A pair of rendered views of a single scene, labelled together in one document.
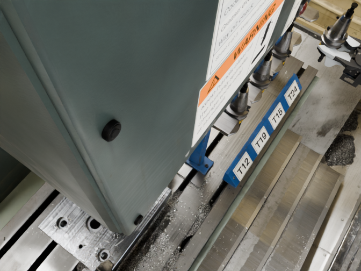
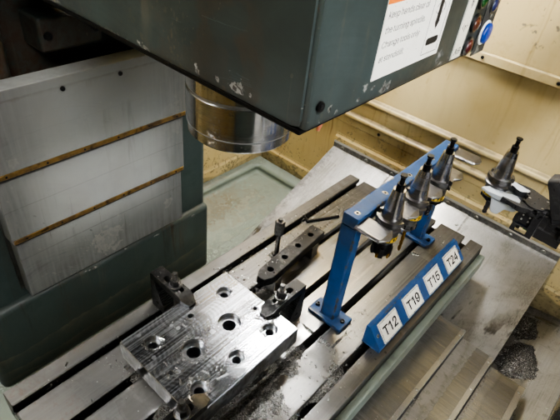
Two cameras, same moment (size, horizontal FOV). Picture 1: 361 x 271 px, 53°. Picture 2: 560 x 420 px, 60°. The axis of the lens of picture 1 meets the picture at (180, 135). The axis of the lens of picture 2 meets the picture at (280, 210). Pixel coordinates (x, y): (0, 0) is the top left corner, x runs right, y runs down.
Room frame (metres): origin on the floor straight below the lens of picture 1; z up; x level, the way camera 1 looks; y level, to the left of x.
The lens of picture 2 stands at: (-0.36, 0.01, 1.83)
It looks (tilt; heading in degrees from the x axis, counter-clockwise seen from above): 38 degrees down; 6
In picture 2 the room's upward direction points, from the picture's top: 7 degrees clockwise
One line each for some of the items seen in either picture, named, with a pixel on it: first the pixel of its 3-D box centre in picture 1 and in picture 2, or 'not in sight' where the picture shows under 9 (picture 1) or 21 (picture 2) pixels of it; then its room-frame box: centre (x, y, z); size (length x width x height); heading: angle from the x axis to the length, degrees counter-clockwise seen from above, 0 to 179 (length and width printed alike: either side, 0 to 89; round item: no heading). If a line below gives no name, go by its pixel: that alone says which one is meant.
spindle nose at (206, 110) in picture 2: not in sight; (242, 90); (0.27, 0.16, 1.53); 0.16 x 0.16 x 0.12
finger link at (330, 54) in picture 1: (330, 58); (497, 202); (0.66, -0.40, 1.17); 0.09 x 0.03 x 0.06; 72
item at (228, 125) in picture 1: (225, 123); (376, 231); (0.41, -0.10, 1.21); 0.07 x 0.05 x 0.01; 59
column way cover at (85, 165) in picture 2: not in sight; (101, 170); (0.50, 0.54, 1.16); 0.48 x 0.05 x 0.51; 149
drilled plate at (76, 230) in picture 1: (107, 210); (212, 342); (0.24, 0.19, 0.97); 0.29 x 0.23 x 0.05; 149
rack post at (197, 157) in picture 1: (200, 140); (339, 273); (0.44, -0.06, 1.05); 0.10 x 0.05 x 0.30; 59
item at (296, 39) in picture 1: (289, 36); (448, 172); (0.69, -0.27, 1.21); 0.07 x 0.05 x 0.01; 59
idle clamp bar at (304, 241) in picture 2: not in sight; (290, 259); (0.57, 0.07, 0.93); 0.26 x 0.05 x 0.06; 154
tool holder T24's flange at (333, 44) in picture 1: (334, 37); (499, 179); (0.70, -0.40, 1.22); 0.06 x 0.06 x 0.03
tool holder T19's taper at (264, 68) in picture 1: (263, 65); (422, 182); (0.55, -0.19, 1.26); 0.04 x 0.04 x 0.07
